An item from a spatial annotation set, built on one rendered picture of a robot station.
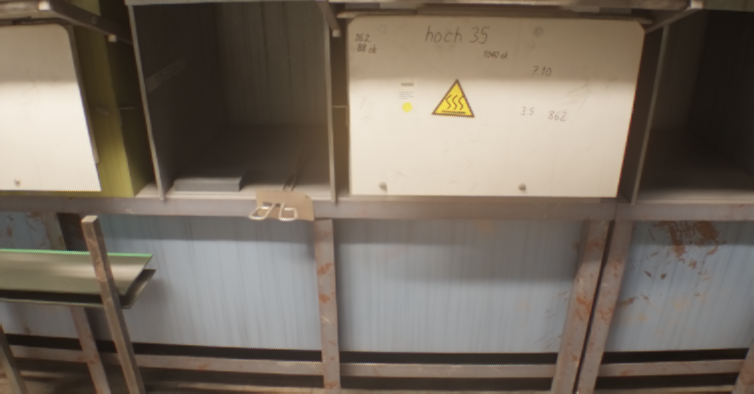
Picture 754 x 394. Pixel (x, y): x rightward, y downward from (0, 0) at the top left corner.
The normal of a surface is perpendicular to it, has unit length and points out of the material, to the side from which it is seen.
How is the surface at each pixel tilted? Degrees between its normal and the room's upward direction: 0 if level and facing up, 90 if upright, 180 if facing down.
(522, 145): 90
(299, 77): 90
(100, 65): 90
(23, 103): 90
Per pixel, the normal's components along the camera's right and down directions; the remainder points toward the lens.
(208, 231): -0.04, 0.41
